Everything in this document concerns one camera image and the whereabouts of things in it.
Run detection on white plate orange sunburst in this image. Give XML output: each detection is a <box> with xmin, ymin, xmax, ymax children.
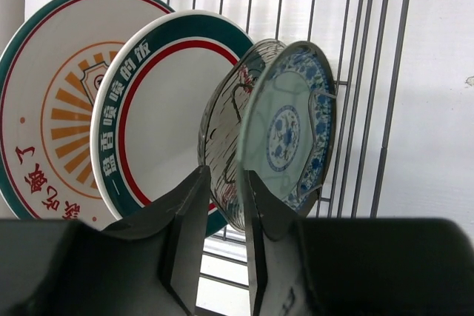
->
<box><xmin>1</xmin><ymin>0</ymin><xmax>172</xmax><ymax>229</ymax></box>

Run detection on grey wire dish rack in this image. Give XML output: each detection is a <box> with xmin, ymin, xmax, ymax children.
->
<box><xmin>66</xmin><ymin>0</ymin><xmax>415</xmax><ymax>287</ymax></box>

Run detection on small blue patterned plate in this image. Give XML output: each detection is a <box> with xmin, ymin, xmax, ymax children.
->
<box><xmin>236</xmin><ymin>41</ymin><xmax>337</xmax><ymax>216</ymax></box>

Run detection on white plate green red rings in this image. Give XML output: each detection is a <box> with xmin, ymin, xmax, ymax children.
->
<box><xmin>90</xmin><ymin>9</ymin><xmax>257</xmax><ymax>238</ymax></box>

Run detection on clear round plate stand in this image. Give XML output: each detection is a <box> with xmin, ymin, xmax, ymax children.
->
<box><xmin>198</xmin><ymin>38</ymin><xmax>286</xmax><ymax>232</ymax></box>

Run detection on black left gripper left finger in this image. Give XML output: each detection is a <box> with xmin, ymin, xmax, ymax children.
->
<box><xmin>103</xmin><ymin>166</ymin><xmax>210</xmax><ymax>312</ymax></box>

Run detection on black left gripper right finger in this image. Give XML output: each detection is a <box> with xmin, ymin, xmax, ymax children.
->
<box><xmin>244</xmin><ymin>170</ymin><xmax>296</xmax><ymax>315</ymax></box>

